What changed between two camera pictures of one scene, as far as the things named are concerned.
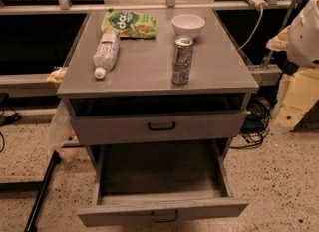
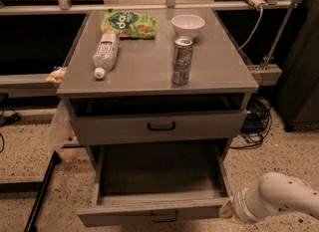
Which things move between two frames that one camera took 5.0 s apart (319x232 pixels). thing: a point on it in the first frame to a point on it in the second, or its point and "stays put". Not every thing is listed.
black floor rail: x=32 y=221 stays put
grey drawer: x=164 y=181 stays put
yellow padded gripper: x=305 y=40 to x=239 y=206
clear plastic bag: x=62 y=135 stays put
